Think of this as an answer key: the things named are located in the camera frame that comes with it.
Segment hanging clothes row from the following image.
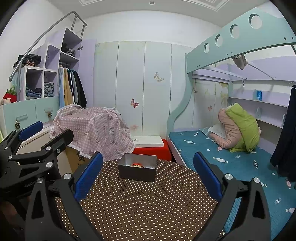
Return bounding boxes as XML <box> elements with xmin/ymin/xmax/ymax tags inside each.
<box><xmin>58</xmin><ymin>65</ymin><xmax>87</xmax><ymax>108</ymax></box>

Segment jewelry pile in box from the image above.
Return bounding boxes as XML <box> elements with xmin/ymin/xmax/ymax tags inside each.
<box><xmin>131</xmin><ymin>163</ymin><xmax>144</xmax><ymax>168</ymax></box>

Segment pink checkered cloth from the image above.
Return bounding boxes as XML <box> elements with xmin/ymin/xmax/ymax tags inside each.
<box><xmin>50</xmin><ymin>104</ymin><xmax>135</xmax><ymax>161</ymax></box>

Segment white wardrobe with butterflies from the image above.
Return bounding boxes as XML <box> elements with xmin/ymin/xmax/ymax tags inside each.
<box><xmin>93</xmin><ymin>41</ymin><xmax>191</xmax><ymax>138</ymax></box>

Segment green folded blanket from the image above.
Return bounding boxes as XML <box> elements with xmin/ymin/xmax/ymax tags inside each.
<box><xmin>226</xmin><ymin>103</ymin><xmax>261</xmax><ymax>153</ymax></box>

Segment metal stair handrail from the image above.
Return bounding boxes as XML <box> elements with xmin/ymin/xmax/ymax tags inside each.
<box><xmin>9</xmin><ymin>10</ymin><xmax>88</xmax><ymax>82</ymax></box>

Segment white pillow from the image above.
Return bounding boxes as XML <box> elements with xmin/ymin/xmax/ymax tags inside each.
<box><xmin>208</xmin><ymin>123</ymin><xmax>226</xmax><ymax>139</ymax></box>

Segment dark brown storage box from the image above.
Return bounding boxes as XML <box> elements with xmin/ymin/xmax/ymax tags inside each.
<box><xmin>118</xmin><ymin>153</ymin><xmax>158</xmax><ymax>182</ymax></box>

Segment cardboard box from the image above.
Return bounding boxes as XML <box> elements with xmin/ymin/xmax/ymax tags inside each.
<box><xmin>65</xmin><ymin>147</ymin><xmax>90</xmax><ymax>173</ymax></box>

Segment brown polka dot tablecloth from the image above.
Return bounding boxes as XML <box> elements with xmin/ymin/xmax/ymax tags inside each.
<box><xmin>54</xmin><ymin>158</ymin><xmax>219</xmax><ymax>241</ymax></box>

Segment lilac open shelf unit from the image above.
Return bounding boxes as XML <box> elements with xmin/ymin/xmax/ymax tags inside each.
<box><xmin>13</xmin><ymin>28</ymin><xmax>82</xmax><ymax>101</ymax></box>

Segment blue box on shelf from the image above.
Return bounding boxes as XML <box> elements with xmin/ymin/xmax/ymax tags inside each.
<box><xmin>256</xmin><ymin>90</ymin><xmax>262</xmax><ymax>101</ymax></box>

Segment teal bed mattress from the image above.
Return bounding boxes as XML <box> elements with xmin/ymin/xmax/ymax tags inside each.
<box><xmin>169</xmin><ymin>130</ymin><xmax>295</xmax><ymax>238</ymax></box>

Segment red ottoman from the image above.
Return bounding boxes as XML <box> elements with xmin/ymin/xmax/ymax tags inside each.
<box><xmin>133</xmin><ymin>139</ymin><xmax>172</xmax><ymax>161</ymax></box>

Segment white flat box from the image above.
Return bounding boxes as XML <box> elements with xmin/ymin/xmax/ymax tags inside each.
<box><xmin>131</xmin><ymin>136</ymin><xmax>164</xmax><ymax>148</ymax></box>

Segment pink folded blanket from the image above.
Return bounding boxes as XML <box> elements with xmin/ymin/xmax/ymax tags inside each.
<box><xmin>209</xmin><ymin>108</ymin><xmax>242</xmax><ymax>149</ymax></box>

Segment person's left hand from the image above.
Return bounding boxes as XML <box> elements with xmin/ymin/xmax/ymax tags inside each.
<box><xmin>1</xmin><ymin>201</ymin><xmax>25</xmax><ymax>233</ymax></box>

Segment teal bunk bed rail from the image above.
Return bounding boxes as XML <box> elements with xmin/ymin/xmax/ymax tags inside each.
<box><xmin>184</xmin><ymin>6</ymin><xmax>296</xmax><ymax>75</ymax></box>

